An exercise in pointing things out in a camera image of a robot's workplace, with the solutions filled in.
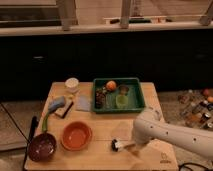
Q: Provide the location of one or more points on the dark brown food pile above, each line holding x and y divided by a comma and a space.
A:
100, 97

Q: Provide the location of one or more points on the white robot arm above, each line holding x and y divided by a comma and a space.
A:
148, 125

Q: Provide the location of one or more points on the orange fruit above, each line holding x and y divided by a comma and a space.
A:
111, 85

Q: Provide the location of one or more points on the green plastic tray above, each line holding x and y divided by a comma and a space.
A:
129, 87

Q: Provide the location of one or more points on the white cup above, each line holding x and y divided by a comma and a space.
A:
72, 85

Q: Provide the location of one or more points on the red orange bowl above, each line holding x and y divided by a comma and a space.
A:
76, 136

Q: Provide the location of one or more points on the small green cup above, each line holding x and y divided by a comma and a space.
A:
121, 101

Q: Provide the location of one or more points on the dark purple bowl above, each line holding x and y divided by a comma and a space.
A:
42, 147

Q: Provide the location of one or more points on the white dish brush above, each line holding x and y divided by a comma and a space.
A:
118, 145

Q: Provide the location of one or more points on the grey cloth square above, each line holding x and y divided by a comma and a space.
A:
83, 104

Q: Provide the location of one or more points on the green handled utensil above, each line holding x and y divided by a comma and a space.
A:
45, 123

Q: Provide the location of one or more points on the wooden cutting board table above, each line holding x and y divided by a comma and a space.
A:
98, 156

